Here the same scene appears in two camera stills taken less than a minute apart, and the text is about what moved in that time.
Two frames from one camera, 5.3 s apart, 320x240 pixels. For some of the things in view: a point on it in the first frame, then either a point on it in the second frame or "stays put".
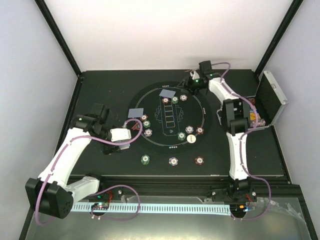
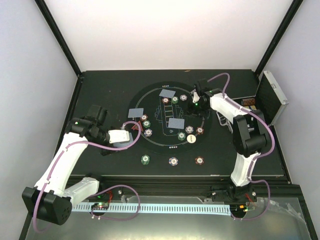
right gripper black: [189, 84] → [191, 111]
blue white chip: [148, 132] stays put
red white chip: [144, 117] stays put
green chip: [145, 159] stays put
